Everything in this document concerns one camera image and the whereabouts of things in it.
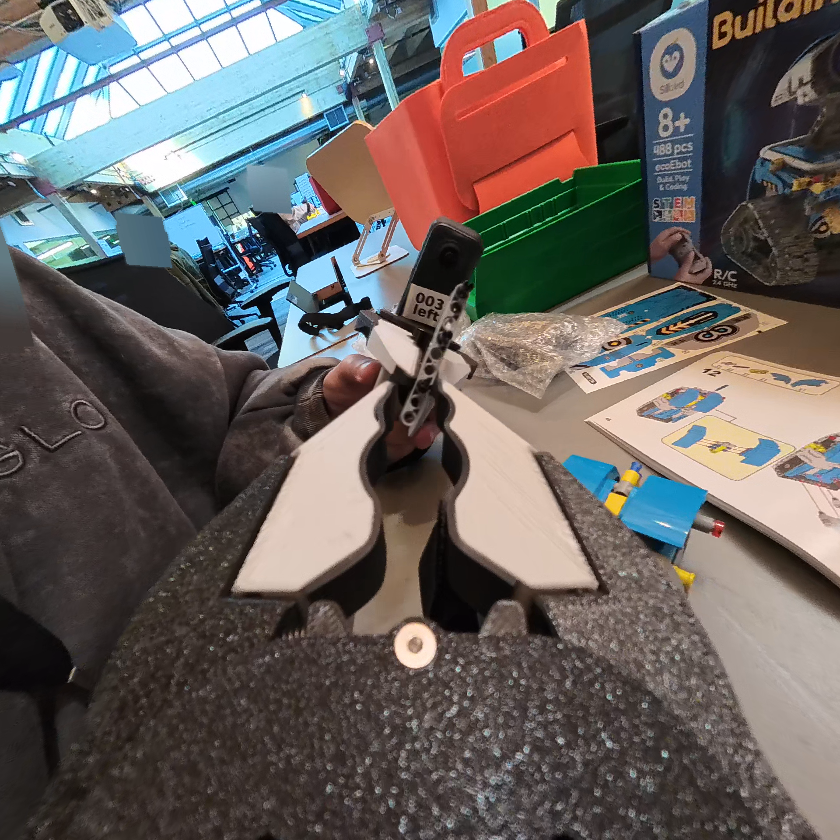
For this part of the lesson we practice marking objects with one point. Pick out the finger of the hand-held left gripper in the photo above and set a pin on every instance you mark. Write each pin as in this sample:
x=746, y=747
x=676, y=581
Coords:
x=394, y=351
x=456, y=374

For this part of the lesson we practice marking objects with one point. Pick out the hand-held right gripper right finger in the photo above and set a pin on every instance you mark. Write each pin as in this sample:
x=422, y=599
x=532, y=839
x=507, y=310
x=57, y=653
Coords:
x=518, y=518

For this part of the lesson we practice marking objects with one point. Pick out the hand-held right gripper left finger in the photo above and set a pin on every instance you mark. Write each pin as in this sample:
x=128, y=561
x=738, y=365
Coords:
x=308, y=518

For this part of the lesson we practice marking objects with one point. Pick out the grey perforated brick beam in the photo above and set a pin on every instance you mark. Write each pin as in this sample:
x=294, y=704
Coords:
x=430, y=374

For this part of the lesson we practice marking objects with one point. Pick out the person's left forearm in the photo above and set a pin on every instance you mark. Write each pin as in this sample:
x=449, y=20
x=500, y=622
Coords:
x=262, y=413

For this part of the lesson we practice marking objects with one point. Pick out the grey desk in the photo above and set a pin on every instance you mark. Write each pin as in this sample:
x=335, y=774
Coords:
x=754, y=623

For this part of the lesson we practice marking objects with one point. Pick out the person's left hand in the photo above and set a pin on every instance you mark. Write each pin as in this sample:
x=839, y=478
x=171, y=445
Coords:
x=348, y=387

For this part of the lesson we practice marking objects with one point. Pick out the crumpled clear plastic bag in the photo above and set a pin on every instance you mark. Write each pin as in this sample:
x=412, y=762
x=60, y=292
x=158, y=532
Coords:
x=525, y=348

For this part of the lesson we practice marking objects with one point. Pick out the small angled stand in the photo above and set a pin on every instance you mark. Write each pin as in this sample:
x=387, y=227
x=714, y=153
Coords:
x=308, y=298

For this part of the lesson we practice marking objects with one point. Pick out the green plastic bin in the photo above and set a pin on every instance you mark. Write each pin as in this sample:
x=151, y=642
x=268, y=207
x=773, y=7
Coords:
x=558, y=262

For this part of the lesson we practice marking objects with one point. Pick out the orange felt bag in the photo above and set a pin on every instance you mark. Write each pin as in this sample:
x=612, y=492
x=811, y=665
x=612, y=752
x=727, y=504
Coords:
x=518, y=131

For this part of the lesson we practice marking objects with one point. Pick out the blue brick vehicle model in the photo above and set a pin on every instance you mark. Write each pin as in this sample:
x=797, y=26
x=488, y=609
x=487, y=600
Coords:
x=663, y=512

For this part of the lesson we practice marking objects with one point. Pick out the blue sticker sheet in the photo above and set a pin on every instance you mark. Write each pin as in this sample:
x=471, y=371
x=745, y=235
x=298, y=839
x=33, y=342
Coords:
x=656, y=341

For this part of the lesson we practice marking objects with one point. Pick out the black monitor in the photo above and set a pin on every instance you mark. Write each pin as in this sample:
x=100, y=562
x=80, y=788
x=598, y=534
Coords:
x=617, y=98

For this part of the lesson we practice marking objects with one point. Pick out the building instruction booklet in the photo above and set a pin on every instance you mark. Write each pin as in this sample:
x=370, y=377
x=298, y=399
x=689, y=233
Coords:
x=722, y=394

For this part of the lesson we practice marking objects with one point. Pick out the blue black toy box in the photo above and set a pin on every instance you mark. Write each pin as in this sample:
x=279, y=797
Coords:
x=676, y=164

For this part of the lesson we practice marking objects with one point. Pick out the black office chair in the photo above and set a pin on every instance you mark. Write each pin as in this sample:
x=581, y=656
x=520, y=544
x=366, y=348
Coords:
x=131, y=289

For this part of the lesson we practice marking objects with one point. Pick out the white ceiling device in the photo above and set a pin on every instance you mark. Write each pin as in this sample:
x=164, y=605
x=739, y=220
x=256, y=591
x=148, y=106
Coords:
x=92, y=39

